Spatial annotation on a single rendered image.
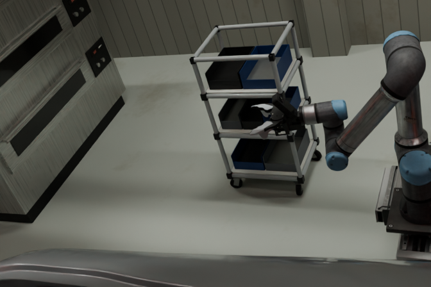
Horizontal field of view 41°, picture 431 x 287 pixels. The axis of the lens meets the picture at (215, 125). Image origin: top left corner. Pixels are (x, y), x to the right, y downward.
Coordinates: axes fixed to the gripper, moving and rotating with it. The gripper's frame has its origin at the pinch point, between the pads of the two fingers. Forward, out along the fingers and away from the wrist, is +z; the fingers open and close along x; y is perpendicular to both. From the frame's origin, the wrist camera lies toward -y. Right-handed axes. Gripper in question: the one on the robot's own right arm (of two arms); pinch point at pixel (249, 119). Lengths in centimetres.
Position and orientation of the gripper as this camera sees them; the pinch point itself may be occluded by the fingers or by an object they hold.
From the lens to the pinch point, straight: 212.9
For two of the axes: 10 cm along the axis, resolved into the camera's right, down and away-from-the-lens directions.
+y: 2.8, 7.1, 6.4
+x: 0.9, -6.9, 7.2
